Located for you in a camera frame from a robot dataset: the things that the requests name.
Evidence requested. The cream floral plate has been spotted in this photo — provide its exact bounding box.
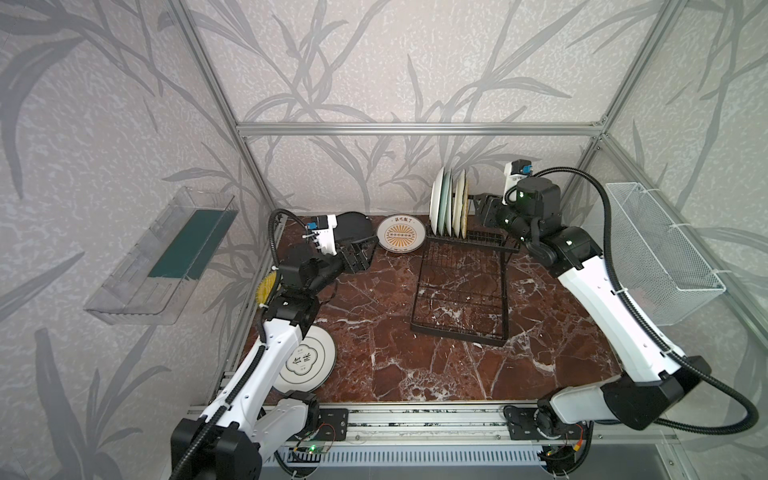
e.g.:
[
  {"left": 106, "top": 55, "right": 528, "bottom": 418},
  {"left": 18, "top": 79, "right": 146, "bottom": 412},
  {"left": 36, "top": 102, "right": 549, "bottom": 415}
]
[{"left": 459, "top": 171, "right": 469, "bottom": 239}]

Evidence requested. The orange sunburst plate front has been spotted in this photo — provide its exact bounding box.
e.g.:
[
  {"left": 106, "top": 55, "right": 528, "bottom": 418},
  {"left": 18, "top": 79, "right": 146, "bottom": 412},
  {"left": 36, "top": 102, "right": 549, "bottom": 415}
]
[{"left": 451, "top": 170, "right": 466, "bottom": 237}]

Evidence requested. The orange sunburst plate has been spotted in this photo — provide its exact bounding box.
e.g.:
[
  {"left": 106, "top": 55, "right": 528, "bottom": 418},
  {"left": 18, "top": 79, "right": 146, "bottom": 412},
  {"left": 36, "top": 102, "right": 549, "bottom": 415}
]
[
  {"left": 376, "top": 214, "right": 427, "bottom": 254},
  {"left": 451, "top": 170, "right": 466, "bottom": 237}
]

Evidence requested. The mint green flower plate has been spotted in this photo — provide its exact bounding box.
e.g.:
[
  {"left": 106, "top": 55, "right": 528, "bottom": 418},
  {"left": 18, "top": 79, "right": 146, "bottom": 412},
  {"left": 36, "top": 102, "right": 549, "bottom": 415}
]
[{"left": 437, "top": 168, "right": 453, "bottom": 236}]

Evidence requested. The yellow woven plate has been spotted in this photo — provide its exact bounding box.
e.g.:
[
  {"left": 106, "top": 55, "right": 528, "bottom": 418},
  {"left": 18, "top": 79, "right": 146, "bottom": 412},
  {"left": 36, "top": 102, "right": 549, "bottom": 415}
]
[{"left": 255, "top": 270, "right": 277, "bottom": 305}]

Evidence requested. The green rim lettered plate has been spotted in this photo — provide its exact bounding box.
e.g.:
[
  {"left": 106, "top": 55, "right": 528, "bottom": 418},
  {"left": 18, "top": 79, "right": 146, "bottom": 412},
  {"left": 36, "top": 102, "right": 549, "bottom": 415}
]
[{"left": 429, "top": 167, "right": 444, "bottom": 235}]

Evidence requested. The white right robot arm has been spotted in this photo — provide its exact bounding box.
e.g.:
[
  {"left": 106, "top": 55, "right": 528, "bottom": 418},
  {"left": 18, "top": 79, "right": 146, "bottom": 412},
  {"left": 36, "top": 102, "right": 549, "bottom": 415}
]
[{"left": 473, "top": 160, "right": 759, "bottom": 478}]

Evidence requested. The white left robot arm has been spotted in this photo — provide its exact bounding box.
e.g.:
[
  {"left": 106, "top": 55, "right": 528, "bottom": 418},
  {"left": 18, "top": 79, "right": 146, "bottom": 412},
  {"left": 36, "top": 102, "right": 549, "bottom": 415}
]
[{"left": 170, "top": 209, "right": 377, "bottom": 479}]

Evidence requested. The orange sunburst plate by rack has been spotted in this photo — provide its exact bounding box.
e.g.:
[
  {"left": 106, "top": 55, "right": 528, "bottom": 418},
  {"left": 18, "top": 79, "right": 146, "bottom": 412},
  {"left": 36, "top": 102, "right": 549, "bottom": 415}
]
[{"left": 376, "top": 214, "right": 427, "bottom": 254}]

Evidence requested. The black round plate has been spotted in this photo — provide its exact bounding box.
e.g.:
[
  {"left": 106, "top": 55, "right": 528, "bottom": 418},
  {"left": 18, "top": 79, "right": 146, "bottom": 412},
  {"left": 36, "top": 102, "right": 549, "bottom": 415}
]
[{"left": 333, "top": 211, "right": 376, "bottom": 256}]

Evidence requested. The white plate black emblem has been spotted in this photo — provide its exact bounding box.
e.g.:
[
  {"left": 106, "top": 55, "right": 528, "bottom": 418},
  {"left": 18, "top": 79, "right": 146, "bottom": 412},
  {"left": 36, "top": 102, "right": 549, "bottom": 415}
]
[{"left": 273, "top": 326, "right": 337, "bottom": 394}]

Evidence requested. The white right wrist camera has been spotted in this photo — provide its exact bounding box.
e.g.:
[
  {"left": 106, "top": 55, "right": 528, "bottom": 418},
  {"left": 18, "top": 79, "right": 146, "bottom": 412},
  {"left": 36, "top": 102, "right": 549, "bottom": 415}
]
[{"left": 502, "top": 159, "right": 532, "bottom": 196}]

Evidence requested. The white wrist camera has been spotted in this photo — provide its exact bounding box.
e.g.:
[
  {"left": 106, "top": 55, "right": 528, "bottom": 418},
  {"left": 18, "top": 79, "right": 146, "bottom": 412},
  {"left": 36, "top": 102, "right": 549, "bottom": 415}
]
[
  {"left": 302, "top": 214, "right": 338, "bottom": 256},
  {"left": 502, "top": 159, "right": 532, "bottom": 196}
]

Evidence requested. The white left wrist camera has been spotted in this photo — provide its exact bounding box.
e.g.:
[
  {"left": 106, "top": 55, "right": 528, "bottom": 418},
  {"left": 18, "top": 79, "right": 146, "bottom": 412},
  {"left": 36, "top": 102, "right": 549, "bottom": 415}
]
[{"left": 302, "top": 214, "right": 338, "bottom": 256}]

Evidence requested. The black wire dish rack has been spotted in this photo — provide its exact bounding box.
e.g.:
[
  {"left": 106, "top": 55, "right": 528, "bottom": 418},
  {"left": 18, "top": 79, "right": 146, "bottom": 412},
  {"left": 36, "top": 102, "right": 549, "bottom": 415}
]
[{"left": 410, "top": 214, "right": 519, "bottom": 347}]

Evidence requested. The white mesh wall basket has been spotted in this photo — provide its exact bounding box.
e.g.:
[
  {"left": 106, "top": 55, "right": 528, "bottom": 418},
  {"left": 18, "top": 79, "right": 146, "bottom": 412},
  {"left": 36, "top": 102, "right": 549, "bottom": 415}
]
[{"left": 605, "top": 182, "right": 726, "bottom": 326}]

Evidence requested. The clear acrylic wall shelf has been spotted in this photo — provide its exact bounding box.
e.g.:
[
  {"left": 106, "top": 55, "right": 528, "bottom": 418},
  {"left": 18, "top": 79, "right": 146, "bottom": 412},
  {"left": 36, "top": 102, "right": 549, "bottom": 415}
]
[{"left": 84, "top": 187, "right": 239, "bottom": 326}]

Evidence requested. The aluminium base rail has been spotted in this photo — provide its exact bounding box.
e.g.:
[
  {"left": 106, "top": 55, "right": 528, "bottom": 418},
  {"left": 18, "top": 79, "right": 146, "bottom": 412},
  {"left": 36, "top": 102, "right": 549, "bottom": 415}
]
[{"left": 179, "top": 403, "right": 679, "bottom": 448}]

